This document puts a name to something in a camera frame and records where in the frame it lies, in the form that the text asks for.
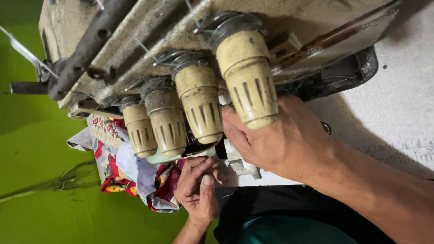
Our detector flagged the person's left hand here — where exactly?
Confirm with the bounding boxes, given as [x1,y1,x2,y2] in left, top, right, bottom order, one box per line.
[174,157,227,228]

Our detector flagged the person's right hand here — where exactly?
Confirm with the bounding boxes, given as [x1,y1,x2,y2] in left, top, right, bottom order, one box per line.
[221,95,340,185]

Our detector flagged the white machine presser cover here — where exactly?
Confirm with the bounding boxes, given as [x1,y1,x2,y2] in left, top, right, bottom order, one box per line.
[217,138,262,181]

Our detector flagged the beige ribbed tension knob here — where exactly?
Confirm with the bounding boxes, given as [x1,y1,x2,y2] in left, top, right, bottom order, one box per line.
[211,13,279,130]
[170,51,224,145]
[140,77,188,158]
[119,96,158,159]

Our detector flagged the pale green machine cover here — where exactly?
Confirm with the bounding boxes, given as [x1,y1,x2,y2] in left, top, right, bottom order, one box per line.
[146,147,186,165]

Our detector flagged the person's black shirt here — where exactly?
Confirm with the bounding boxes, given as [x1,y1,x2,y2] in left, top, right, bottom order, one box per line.
[214,185,397,244]

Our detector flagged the person's teal trousers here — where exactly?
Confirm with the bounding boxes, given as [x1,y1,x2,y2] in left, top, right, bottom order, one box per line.
[237,215,360,244]

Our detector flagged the colourful printed fabric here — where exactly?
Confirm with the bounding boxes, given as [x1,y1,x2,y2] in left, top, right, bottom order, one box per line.
[67,115,186,213]

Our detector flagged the black machine base tray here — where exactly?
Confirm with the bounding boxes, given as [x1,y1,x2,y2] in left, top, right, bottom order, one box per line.
[276,46,379,102]

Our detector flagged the beige overlock sewing machine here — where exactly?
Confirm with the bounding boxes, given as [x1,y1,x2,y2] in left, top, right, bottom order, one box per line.
[38,0,401,120]

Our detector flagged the grey metal thread guide bar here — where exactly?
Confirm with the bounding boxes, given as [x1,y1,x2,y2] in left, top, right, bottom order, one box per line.
[9,0,137,101]

